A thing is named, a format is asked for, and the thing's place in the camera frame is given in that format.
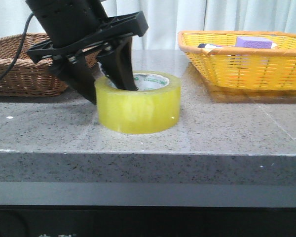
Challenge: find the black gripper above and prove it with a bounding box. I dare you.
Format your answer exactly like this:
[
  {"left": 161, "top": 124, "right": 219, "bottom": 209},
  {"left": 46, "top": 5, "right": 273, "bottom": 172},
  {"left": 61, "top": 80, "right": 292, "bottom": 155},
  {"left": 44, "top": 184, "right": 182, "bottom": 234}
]
[{"left": 26, "top": 0, "right": 148, "bottom": 105}]

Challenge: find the yellow packing tape roll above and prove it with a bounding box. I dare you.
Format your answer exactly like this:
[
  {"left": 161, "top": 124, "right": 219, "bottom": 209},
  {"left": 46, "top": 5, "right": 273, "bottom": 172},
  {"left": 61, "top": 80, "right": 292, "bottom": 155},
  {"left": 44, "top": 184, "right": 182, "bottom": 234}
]
[{"left": 95, "top": 71, "right": 182, "bottom": 134}]

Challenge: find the brown wicker basket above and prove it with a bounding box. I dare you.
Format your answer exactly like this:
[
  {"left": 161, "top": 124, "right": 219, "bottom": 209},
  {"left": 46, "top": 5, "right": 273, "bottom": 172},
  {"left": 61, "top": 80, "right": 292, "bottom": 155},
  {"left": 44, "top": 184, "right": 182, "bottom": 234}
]
[{"left": 0, "top": 33, "right": 99, "bottom": 97}]

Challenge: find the white curtain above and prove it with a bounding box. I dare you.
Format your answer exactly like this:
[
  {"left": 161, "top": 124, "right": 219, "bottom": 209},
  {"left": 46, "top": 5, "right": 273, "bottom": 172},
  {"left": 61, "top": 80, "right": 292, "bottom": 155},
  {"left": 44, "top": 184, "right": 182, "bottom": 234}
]
[{"left": 0, "top": 0, "right": 296, "bottom": 51}]

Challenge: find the dark blue white item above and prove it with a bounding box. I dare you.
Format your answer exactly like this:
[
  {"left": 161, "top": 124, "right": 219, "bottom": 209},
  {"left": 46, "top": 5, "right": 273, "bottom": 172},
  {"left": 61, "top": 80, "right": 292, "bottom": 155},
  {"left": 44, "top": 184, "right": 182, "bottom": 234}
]
[{"left": 198, "top": 43, "right": 223, "bottom": 49}]

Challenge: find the yellow wicker basket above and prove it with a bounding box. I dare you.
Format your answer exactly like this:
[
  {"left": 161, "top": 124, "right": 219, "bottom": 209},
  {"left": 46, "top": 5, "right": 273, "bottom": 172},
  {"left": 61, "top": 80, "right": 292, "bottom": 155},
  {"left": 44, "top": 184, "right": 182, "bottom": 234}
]
[{"left": 178, "top": 31, "right": 296, "bottom": 91}]

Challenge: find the purple sponge block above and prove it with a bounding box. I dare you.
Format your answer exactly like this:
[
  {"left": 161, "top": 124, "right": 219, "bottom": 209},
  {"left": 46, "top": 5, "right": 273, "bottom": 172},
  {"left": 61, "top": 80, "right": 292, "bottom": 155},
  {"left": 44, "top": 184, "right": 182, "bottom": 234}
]
[{"left": 235, "top": 36, "right": 273, "bottom": 49}]

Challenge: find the black cable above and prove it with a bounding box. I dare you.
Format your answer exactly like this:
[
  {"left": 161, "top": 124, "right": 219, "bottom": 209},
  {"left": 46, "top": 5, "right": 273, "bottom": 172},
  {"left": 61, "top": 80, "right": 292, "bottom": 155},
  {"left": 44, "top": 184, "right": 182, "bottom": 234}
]
[{"left": 0, "top": 12, "right": 35, "bottom": 88}]

